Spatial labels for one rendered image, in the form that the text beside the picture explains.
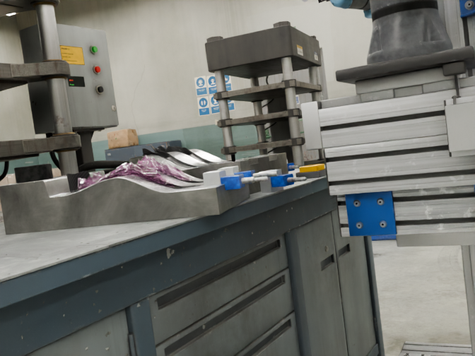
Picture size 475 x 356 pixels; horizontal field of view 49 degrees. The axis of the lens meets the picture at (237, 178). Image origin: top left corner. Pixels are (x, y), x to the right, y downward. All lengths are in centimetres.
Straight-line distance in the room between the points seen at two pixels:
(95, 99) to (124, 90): 712
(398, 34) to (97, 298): 68
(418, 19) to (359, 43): 685
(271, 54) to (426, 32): 438
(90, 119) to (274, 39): 342
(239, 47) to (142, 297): 460
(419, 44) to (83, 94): 147
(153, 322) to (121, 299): 11
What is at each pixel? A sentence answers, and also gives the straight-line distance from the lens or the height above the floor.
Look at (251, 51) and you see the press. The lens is 541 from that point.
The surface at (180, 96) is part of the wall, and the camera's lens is 873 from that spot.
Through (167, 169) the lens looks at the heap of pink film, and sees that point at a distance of 127.
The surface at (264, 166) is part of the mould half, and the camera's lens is 143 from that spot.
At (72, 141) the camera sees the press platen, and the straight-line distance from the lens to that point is 188.
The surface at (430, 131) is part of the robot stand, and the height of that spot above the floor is 91.
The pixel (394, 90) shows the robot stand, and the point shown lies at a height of 99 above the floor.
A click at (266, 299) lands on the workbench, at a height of 52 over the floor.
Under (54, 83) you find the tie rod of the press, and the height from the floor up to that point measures 122.
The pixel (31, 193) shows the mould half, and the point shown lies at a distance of 122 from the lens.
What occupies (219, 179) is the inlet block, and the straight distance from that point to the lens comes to 109.
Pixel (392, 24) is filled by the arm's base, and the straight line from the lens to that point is 99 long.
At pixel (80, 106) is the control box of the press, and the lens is 213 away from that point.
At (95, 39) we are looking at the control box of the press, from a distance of 226.
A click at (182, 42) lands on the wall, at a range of 879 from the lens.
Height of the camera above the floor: 93
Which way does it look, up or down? 4 degrees down
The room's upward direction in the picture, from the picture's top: 7 degrees counter-clockwise
